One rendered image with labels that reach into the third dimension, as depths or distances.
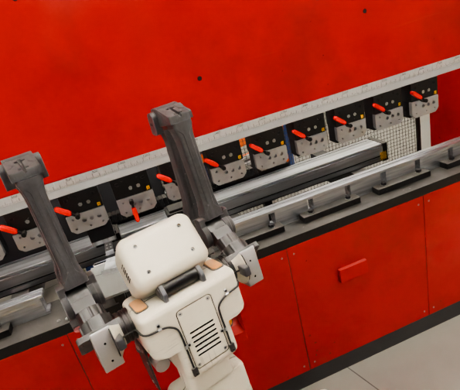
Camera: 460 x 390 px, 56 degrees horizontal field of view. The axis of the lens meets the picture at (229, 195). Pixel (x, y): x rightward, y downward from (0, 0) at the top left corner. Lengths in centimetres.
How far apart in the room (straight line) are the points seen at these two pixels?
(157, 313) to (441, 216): 167
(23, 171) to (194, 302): 52
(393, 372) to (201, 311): 156
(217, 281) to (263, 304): 93
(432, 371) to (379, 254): 65
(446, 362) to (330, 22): 174
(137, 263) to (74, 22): 91
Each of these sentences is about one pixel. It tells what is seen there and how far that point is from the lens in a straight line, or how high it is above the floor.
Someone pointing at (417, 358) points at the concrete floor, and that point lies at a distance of 259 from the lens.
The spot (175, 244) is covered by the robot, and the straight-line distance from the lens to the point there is 111.
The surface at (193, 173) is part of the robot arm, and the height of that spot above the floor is 143.
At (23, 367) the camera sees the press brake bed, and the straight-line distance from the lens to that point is 200.
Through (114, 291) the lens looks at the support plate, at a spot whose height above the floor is 100.
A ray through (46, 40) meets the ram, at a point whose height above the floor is 188.
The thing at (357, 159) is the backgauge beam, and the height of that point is 94.
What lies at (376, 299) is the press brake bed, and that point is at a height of 35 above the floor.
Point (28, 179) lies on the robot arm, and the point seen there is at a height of 158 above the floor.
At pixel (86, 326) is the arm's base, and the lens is 117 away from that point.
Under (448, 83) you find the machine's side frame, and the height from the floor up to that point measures 112.
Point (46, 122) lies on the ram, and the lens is 170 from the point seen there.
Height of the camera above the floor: 185
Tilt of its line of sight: 23 degrees down
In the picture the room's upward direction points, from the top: 14 degrees counter-clockwise
